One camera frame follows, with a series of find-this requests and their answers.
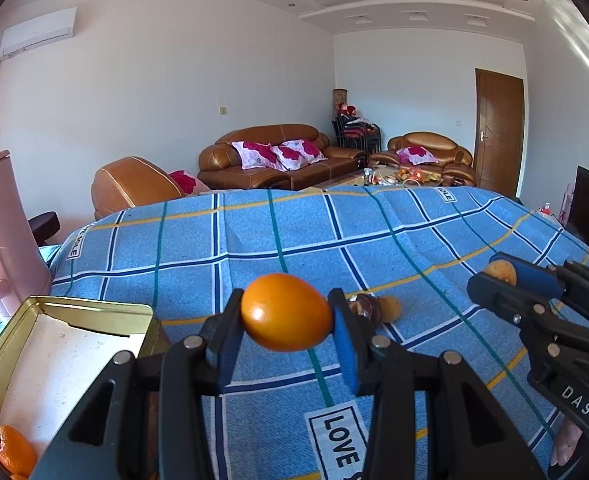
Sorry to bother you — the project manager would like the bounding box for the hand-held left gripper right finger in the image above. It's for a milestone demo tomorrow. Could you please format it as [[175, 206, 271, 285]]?
[[327, 287, 547, 480]]

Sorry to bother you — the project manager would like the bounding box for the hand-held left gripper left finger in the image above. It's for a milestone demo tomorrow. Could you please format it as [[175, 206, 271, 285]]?
[[32, 287, 245, 480]]

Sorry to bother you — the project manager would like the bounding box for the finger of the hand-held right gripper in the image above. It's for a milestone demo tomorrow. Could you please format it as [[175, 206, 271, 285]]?
[[494, 251, 589, 307], [467, 271, 575, 356]]

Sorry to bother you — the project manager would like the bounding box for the small yellow fruit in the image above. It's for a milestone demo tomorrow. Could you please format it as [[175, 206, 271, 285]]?
[[378, 296, 402, 322], [484, 258, 518, 286]]

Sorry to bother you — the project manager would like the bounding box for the orange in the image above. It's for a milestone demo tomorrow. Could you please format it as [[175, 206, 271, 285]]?
[[0, 425, 38, 477], [240, 273, 334, 352]]

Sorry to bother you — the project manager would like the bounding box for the gold rectangular tin box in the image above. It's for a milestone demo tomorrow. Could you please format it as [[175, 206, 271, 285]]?
[[0, 296, 172, 480]]

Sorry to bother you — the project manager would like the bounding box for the person's right hand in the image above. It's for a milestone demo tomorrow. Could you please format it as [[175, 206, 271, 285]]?
[[549, 416, 584, 467]]

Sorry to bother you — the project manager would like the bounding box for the dark brown round fruit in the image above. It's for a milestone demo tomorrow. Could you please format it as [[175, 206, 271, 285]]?
[[347, 295, 382, 322]]

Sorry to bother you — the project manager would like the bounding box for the blue plaid blanket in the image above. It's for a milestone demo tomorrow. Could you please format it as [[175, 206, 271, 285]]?
[[0, 185, 589, 480]]

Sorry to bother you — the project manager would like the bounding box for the brown wooden door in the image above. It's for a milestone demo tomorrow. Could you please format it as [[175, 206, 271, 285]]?
[[474, 67, 525, 198]]

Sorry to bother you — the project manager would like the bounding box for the plate of assorted fruit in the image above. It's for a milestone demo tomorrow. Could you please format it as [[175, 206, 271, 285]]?
[[394, 167, 442, 184]]

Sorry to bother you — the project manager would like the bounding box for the coffee table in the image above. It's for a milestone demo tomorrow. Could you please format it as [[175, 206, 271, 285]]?
[[299, 167, 445, 192]]

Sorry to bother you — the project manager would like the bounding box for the red floral pillow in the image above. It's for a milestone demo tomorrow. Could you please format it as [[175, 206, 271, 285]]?
[[395, 146, 440, 165], [231, 141, 280, 170], [168, 170, 210, 196], [270, 139, 326, 171]]

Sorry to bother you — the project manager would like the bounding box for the brown leather armchair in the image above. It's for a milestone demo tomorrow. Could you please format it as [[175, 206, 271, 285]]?
[[369, 131, 476, 188], [91, 156, 212, 221]]

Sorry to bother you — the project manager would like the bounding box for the brown leather sofa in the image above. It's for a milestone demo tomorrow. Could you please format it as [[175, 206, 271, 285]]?
[[198, 124, 368, 191]]

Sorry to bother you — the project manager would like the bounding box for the stack of dark chairs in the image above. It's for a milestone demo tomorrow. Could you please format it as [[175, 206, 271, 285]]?
[[331, 110, 381, 153]]

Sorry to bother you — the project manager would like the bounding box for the black stool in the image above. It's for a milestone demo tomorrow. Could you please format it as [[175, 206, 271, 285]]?
[[27, 211, 61, 248]]

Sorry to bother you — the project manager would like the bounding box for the white air conditioner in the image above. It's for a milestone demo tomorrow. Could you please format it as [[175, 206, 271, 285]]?
[[0, 7, 78, 58]]

